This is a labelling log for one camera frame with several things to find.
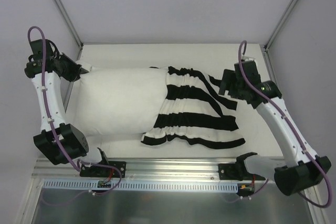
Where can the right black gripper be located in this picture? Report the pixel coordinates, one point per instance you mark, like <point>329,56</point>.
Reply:
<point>226,82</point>

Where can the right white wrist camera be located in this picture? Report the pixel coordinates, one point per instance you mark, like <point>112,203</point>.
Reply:
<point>247,58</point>

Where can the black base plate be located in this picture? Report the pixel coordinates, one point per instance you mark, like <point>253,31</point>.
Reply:
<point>104,172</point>
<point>227,170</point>

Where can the right aluminium frame post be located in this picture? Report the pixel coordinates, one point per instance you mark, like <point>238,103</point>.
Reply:
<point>280,24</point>

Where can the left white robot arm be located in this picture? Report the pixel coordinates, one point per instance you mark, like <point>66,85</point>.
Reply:
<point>59,141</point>

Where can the left aluminium frame post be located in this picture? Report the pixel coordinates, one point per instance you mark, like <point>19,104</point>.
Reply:
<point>68,22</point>

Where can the aluminium mounting rail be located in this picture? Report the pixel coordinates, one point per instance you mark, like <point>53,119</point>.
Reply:
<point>146,169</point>

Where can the black white striped pillowcase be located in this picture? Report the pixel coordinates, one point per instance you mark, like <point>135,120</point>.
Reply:
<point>194,111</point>

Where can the aluminium frame post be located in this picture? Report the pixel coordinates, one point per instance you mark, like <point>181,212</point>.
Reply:
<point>68,22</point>
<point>280,24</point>

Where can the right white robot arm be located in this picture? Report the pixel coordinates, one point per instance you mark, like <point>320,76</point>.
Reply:
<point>303,167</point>

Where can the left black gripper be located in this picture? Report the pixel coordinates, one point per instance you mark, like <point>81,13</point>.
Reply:
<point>74,69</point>

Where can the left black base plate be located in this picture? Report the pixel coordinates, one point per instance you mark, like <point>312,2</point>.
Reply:
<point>104,172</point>

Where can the white slotted cable duct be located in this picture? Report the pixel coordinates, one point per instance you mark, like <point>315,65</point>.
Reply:
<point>132,185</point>

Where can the white pillow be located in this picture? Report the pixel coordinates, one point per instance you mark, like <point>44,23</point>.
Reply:
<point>117,101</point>

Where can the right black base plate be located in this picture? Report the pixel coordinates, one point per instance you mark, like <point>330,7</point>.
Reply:
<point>227,170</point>

